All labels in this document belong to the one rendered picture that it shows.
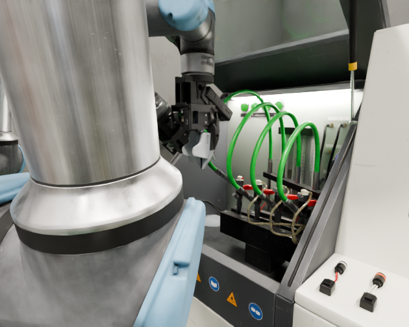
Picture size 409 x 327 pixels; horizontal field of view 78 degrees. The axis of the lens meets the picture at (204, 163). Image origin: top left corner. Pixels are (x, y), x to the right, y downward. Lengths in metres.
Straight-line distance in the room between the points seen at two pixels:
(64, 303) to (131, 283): 0.04
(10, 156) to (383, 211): 0.97
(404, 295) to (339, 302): 0.14
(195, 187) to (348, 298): 0.79
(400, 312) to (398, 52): 0.57
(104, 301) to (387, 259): 0.66
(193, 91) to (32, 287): 0.45
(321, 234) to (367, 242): 0.13
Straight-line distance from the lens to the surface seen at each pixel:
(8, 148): 0.86
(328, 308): 0.58
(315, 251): 0.65
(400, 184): 0.73
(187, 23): 0.47
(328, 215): 0.68
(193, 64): 0.56
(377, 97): 0.78
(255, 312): 0.70
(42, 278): 0.19
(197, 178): 1.19
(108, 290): 0.18
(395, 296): 0.67
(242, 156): 1.26
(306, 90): 1.06
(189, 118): 0.54
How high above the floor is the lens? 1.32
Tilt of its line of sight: 10 degrees down
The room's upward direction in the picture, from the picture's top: straight up
